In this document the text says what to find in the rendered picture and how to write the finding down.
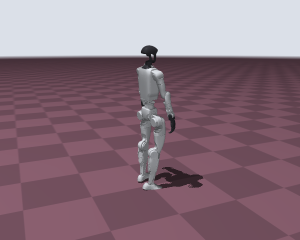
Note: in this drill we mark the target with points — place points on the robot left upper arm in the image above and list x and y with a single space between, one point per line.
137 70

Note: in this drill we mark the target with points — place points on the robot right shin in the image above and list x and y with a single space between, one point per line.
153 162

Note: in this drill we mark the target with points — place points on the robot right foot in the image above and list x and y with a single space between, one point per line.
147 186

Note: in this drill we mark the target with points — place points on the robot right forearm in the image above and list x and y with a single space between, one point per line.
168 105

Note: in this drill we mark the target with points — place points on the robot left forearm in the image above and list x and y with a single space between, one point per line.
143 101

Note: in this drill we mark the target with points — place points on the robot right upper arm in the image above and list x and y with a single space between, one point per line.
158 76

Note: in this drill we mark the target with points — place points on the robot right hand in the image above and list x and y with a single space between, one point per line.
172 123

